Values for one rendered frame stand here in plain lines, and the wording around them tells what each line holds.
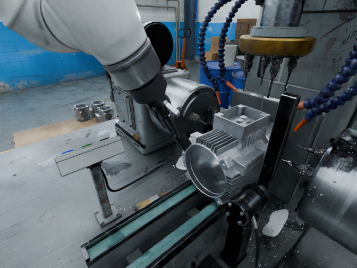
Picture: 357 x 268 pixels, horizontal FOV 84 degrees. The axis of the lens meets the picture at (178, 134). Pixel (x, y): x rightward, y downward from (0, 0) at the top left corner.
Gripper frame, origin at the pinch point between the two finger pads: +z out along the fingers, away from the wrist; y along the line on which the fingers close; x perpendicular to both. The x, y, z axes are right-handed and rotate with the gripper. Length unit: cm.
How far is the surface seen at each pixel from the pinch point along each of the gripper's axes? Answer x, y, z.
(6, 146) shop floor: 109, 265, 65
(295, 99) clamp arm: -15.0, -20.7, -8.2
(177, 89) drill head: -17.1, 22.0, 4.1
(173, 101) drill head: -12.1, 19.7, 5.0
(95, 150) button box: 17.1, 14.3, -6.2
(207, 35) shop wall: -443, 469, 270
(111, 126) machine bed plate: 7, 76, 31
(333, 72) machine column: -46, -17, 11
